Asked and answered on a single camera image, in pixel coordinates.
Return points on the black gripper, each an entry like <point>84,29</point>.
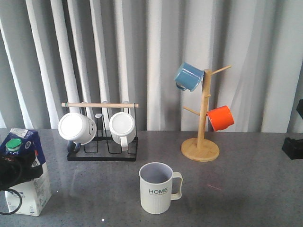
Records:
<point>16,169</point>
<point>293,148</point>

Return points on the Pauls whole milk carton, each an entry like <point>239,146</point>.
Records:
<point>28,198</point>

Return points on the white HOME mug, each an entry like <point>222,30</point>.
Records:
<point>156,180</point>

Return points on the white smiley hanging mug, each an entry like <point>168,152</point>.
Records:
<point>77,128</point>

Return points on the orange enamel mug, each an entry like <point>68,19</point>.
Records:
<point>220,118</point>

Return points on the wooden mug tree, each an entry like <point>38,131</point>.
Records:
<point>200,149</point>

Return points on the white ribbed hanging mug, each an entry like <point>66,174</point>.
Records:
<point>122,128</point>

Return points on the grey curtain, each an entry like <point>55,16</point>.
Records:
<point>128,51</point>

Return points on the blue enamel mug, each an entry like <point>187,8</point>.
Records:
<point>188,77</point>

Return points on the black wire mug rack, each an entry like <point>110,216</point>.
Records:
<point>102,147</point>

